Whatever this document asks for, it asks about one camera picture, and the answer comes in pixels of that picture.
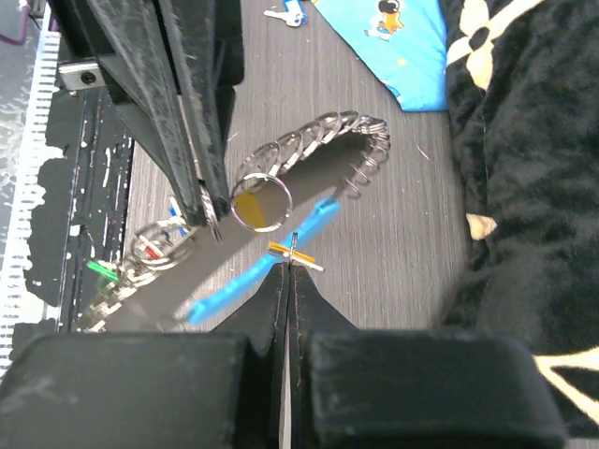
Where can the blue cartoon cloth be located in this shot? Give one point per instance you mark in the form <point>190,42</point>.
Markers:
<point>403,43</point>

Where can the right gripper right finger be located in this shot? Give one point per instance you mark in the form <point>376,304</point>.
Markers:
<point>376,388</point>

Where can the black floral plush pillow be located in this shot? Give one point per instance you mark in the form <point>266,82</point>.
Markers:
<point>522,100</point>

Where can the white slotted cable duct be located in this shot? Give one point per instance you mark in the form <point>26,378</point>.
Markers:
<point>27,85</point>

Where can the yellow tagged key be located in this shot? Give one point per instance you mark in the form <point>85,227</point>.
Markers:
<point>292,255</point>

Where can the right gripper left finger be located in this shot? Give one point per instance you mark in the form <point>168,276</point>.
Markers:
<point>220,389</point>

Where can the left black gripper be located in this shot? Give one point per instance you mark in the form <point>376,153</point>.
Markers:
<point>182,61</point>

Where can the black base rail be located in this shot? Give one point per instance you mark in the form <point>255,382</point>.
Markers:
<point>84,211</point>

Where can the red tagged key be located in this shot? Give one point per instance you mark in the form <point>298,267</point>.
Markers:
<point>152,250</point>

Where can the loose blue tagged key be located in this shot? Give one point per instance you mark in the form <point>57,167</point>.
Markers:
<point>293,14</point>

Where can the green tagged key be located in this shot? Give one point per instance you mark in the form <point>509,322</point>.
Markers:
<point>108,275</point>

